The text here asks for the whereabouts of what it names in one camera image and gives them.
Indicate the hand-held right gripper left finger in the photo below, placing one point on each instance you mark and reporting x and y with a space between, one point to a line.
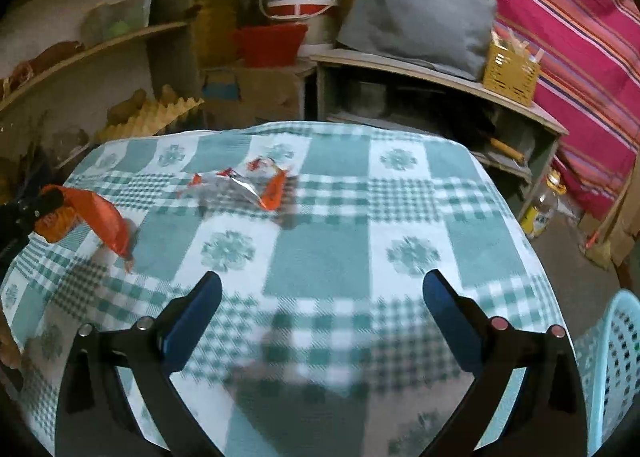
192 322

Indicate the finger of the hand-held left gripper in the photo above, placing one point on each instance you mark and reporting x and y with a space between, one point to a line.
30 209

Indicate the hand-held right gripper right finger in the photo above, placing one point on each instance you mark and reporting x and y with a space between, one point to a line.
450 322

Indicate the orange snack wrapper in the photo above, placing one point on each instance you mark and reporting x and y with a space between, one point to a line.
100 217

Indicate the light blue plastic basket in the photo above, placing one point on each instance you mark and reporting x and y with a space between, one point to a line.
610 362

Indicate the person's left hand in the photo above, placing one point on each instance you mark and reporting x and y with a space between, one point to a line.
9 344

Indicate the small oil bottle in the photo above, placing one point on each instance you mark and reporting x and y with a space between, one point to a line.
540 214

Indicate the green checked tablecloth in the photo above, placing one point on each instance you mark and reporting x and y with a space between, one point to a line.
325 257

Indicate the potato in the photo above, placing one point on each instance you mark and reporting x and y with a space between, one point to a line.
127 107

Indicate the silver and red wrapper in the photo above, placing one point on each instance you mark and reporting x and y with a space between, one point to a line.
240 182

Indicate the yellow egg tray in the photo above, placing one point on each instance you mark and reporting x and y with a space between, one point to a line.
155 117

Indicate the cardboard sheets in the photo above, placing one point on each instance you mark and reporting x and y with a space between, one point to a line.
625 232

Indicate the clear plastic container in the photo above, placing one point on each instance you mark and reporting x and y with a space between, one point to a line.
115 19

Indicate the cardboard box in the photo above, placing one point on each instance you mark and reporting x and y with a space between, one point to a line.
260 92

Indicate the wooden cabinet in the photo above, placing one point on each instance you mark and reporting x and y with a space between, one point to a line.
430 74

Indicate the yellow plastic basket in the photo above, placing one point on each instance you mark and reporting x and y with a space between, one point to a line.
510 77

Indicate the large yellow oil jug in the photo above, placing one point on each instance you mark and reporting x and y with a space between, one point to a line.
215 2

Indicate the red plastic basin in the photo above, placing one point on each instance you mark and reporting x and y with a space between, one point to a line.
270 44

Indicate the grey cushion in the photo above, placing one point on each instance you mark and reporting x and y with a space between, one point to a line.
415 17

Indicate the pink striped cloth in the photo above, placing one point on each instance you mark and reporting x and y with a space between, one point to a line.
550 12

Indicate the wooden wall shelf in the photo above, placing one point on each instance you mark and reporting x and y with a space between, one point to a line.
165 27

